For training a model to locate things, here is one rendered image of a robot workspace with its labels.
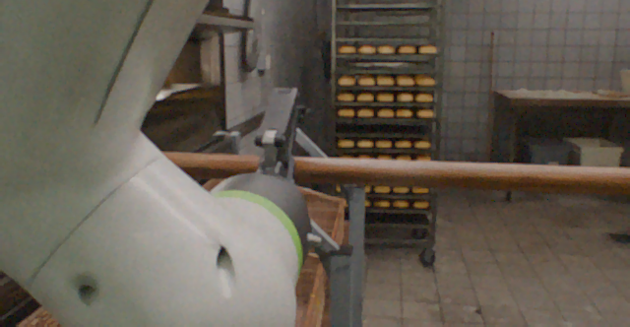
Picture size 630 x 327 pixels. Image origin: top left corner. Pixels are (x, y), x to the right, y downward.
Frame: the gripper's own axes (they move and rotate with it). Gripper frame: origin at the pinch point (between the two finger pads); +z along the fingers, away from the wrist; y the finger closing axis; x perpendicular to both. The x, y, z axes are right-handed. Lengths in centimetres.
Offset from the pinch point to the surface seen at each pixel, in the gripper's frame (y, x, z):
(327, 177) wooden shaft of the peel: 0.4, 3.7, -1.1
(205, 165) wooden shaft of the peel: -0.5, -10.7, -1.2
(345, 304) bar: 34.2, 3.4, 35.5
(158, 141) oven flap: 14, -57, 91
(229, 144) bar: 3.4, -18.1, 34.6
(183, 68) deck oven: -6, -69, 148
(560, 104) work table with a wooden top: 33, 153, 411
